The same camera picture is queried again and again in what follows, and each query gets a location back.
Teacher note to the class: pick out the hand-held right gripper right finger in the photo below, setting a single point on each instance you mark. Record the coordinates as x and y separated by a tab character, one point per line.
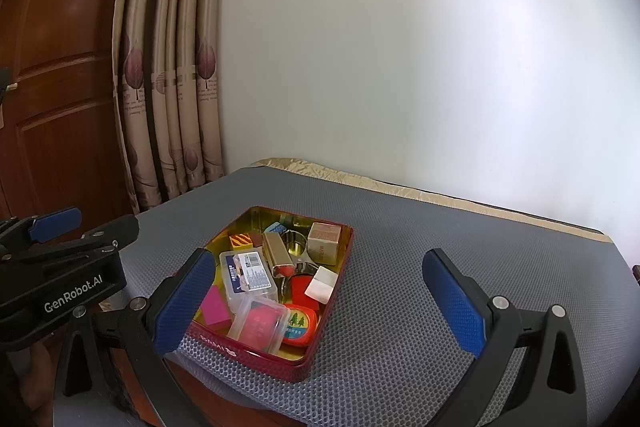
450	297

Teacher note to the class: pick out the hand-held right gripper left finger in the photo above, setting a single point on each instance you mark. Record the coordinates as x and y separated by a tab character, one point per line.
182	297

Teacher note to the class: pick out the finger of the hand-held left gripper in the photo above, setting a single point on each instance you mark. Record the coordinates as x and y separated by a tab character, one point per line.
120	229
55	224

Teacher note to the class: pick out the pink block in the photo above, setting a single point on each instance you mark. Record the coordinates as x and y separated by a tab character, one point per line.
215	307

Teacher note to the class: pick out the clear plastic box white label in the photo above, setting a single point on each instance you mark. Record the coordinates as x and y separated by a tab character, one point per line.
247	274

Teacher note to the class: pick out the yellow block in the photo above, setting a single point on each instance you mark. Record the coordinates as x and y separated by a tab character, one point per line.
240	241

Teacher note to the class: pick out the clear box with red insert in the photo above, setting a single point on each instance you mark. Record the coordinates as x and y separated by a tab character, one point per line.
260	324

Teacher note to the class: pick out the brown block cream face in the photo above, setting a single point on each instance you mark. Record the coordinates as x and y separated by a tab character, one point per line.
256	239

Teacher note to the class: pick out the gold metal case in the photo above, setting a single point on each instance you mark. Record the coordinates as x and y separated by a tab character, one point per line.
277	252

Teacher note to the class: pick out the red tin box gold inside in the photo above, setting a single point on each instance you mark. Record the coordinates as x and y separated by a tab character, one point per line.
270	359

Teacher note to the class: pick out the small blue tin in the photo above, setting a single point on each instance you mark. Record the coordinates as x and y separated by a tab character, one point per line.
274	227

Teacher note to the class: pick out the red block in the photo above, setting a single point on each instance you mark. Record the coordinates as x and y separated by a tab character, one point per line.
301	289

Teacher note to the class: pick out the orange round tape measure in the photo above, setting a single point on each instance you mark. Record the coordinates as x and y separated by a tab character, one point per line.
300	327

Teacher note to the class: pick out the silver metal opener tool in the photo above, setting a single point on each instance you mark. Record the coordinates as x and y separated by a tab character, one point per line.
305	267

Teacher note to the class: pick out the white zigzag patterned block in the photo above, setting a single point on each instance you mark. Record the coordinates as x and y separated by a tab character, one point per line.
320	286

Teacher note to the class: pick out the kraft cube box red label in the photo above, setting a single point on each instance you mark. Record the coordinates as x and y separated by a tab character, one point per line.
324	243

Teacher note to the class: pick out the grey mesh mat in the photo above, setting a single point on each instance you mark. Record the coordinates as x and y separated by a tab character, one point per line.
450	227

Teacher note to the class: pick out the brown wooden door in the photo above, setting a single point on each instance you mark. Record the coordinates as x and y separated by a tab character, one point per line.
65	57

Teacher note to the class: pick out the beige leaf print curtain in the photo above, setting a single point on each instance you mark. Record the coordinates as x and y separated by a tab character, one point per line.
175	57

